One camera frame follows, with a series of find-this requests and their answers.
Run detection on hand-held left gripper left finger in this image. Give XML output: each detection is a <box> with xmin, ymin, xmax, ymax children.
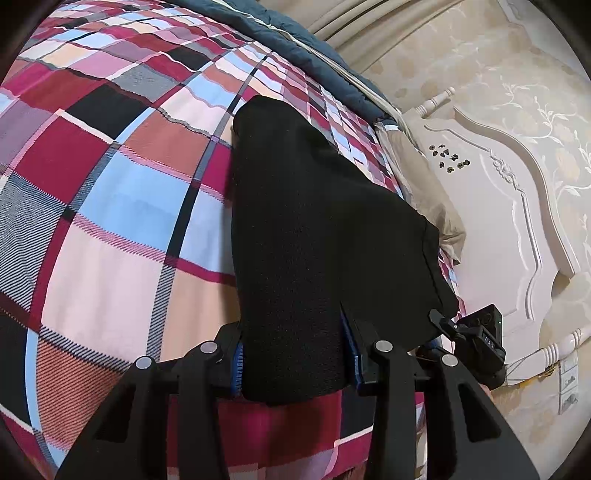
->
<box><xmin>55</xmin><ymin>323</ymin><xmax>245</xmax><ymax>480</ymax></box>

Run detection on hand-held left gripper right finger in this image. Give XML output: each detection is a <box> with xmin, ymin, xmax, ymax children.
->
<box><xmin>339</xmin><ymin>310</ymin><xmax>540</xmax><ymax>480</ymax></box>

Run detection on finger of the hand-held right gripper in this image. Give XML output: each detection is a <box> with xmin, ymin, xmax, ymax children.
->
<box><xmin>428</xmin><ymin>309</ymin><xmax>458</xmax><ymax>337</ymax></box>

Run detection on black pants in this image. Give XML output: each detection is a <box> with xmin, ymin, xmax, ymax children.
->
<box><xmin>228</xmin><ymin>95</ymin><xmax>460</xmax><ymax>407</ymax></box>

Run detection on white bedside table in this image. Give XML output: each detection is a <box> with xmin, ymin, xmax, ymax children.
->
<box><xmin>503</xmin><ymin>323</ymin><xmax>591</xmax><ymax>416</ymax></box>

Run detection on white carved headboard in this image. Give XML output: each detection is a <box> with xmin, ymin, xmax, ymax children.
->
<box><xmin>402</xmin><ymin>88</ymin><xmax>583</xmax><ymax>342</ymax></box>

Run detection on beige pillow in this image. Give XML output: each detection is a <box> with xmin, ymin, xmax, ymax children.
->
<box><xmin>376</xmin><ymin>122</ymin><xmax>467</xmax><ymax>266</ymax></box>

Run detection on plaid bed sheet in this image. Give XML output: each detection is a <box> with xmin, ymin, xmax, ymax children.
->
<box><xmin>0</xmin><ymin>0</ymin><xmax>462</xmax><ymax>480</ymax></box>

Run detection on cream ridged panel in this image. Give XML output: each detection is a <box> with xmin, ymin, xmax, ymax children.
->
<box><xmin>259</xmin><ymin>0</ymin><xmax>416</xmax><ymax>51</ymax></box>

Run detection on blue quilt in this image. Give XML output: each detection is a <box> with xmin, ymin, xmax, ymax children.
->
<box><xmin>175</xmin><ymin>0</ymin><xmax>402</xmax><ymax>127</ymax></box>

